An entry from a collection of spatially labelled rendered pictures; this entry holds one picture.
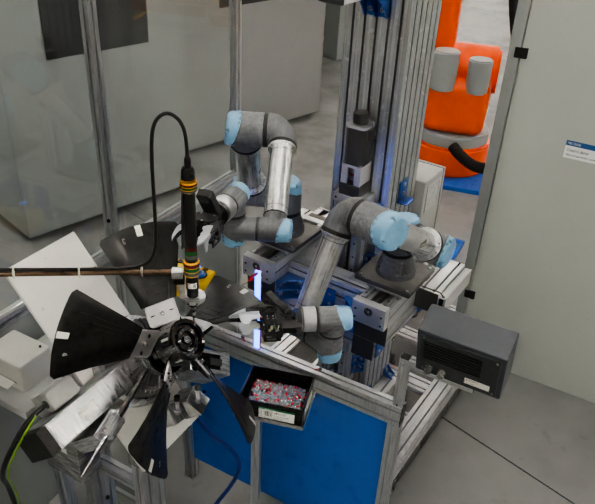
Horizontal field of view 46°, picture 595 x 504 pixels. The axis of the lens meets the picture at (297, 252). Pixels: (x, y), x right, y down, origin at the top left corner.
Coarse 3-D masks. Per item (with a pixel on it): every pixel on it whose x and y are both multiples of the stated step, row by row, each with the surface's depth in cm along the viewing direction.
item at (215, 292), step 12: (216, 276) 222; (216, 288) 217; (240, 288) 220; (216, 300) 212; (228, 300) 212; (240, 300) 214; (252, 300) 216; (204, 312) 205; (216, 312) 206; (228, 312) 207
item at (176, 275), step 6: (174, 270) 190; (174, 276) 189; (180, 276) 190; (174, 282) 190; (180, 282) 190; (180, 288) 192; (180, 294) 193; (186, 294) 195; (204, 294) 196; (186, 300) 193; (192, 300) 193; (198, 300) 193; (204, 300) 195
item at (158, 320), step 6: (168, 300) 195; (174, 300) 195; (150, 306) 195; (156, 306) 195; (162, 306) 195; (168, 306) 194; (174, 306) 194; (150, 312) 195; (156, 312) 194; (168, 312) 194; (174, 312) 194; (150, 318) 194; (156, 318) 194; (162, 318) 194; (168, 318) 194; (174, 318) 194; (150, 324) 194; (156, 324) 194; (162, 324) 194
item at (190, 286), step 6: (186, 162) 173; (186, 168) 174; (192, 168) 174; (186, 174) 174; (192, 174) 174; (186, 180) 174; (192, 180) 175; (198, 276) 192; (186, 282) 192; (192, 282) 191; (198, 282) 192; (186, 288) 193; (192, 288) 192; (198, 288) 193; (192, 294) 193; (198, 294) 195; (192, 306) 196
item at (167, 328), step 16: (176, 320) 189; (192, 320) 193; (160, 336) 189; (176, 336) 188; (192, 336) 191; (160, 352) 188; (176, 352) 185; (192, 352) 190; (160, 368) 193; (176, 368) 197
